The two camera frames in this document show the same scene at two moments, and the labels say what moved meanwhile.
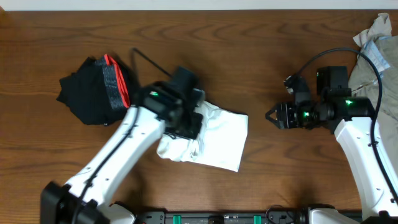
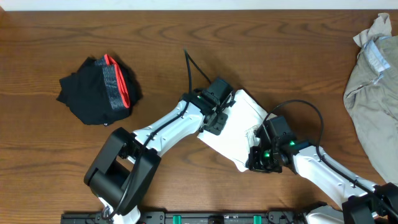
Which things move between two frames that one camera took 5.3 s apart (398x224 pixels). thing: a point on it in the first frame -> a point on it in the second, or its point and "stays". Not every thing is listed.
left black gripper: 191,132 -> 217,129
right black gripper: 285,118 -> 254,163
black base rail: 277,216 stays
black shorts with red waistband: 97,93 stays
